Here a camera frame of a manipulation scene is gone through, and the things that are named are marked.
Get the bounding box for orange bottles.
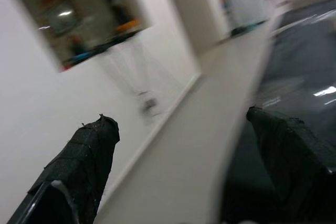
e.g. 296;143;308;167
114;18;144;32

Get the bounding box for small blue object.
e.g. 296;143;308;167
69;50;91;62

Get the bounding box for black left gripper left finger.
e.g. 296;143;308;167
5;113;121;224

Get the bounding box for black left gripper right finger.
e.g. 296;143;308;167
246;105;336;209

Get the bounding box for black tablecloth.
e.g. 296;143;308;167
219;1;336;224

